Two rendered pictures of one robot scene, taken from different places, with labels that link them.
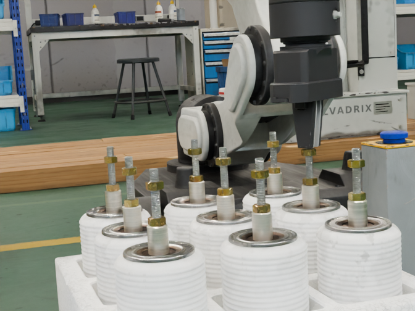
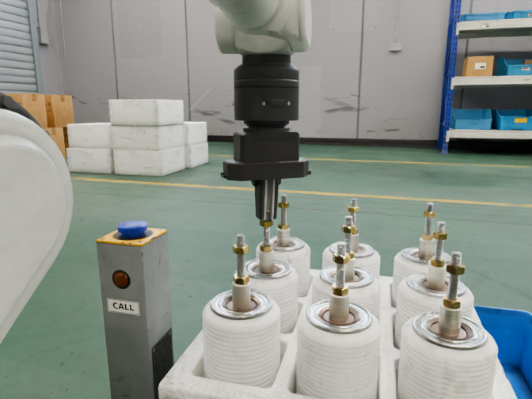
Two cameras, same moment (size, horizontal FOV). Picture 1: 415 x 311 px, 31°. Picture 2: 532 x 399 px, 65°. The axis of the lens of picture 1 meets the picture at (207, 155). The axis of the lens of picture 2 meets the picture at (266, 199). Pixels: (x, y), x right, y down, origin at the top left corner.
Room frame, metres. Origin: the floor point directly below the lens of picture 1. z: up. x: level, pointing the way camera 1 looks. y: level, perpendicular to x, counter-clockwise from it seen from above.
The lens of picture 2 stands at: (1.43, 0.18, 0.49)
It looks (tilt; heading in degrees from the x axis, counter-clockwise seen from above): 13 degrees down; 213
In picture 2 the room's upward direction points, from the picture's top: straight up
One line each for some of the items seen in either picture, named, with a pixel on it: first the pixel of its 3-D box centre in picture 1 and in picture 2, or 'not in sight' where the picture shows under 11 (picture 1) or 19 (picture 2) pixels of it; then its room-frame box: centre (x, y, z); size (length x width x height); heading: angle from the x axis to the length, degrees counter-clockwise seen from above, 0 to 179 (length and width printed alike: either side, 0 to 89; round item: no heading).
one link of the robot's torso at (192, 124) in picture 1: (230, 131); not in sight; (1.69, -0.06, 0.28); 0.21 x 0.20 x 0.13; 16
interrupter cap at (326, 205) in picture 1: (310, 207); (266, 269); (0.94, -0.13, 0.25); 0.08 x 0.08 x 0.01
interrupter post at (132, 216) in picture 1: (132, 219); (436, 276); (0.87, 0.09, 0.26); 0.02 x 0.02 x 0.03
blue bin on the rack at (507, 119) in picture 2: not in sight; (514, 119); (-3.76, -0.04, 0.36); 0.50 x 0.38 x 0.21; 17
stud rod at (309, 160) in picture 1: (309, 167); (266, 236); (0.94, -0.13, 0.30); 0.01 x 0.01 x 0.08
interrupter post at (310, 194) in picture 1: (310, 197); (266, 260); (0.94, -0.13, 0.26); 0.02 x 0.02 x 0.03
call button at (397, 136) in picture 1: (394, 138); (132, 230); (1.07, -0.27, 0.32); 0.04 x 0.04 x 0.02
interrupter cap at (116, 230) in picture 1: (133, 229); (435, 285); (0.87, 0.09, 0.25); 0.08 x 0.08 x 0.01
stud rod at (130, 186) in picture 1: (130, 187); (438, 249); (0.87, 0.09, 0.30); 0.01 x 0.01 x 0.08
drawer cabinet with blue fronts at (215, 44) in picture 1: (219, 68); not in sight; (6.73, -0.15, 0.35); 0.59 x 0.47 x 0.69; 16
